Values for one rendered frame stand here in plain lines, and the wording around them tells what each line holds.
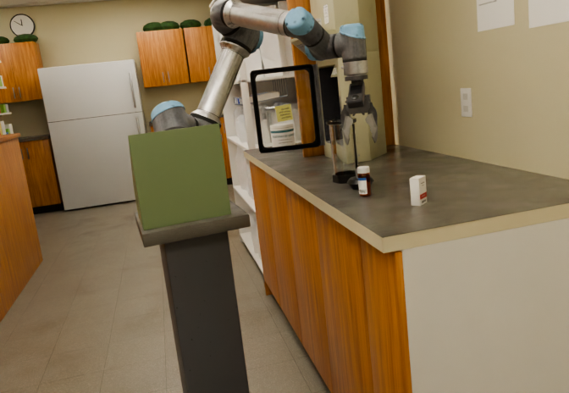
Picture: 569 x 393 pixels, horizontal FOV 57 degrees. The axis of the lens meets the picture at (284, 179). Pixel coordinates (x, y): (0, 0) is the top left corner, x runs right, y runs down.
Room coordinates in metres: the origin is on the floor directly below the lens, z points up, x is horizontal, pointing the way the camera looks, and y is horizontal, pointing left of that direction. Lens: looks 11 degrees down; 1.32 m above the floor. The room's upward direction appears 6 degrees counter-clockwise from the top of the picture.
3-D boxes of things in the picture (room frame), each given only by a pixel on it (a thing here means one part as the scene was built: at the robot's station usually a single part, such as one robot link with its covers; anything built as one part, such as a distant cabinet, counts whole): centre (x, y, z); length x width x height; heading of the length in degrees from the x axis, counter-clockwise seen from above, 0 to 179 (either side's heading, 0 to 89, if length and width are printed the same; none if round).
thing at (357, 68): (1.65, -0.25, 1.34); 0.08 x 0.08 x 0.05
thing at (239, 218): (1.67, 0.32, 0.92); 0.32 x 0.32 x 0.04; 18
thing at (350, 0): (2.45, -0.37, 1.33); 0.32 x 0.25 x 0.77; 12
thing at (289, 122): (2.56, -0.04, 1.19); 0.30 x 0.01 x 0.40; 93
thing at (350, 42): (1.66, -0.25, 1.41); 0.09 x 0.08 x 0.11; 55
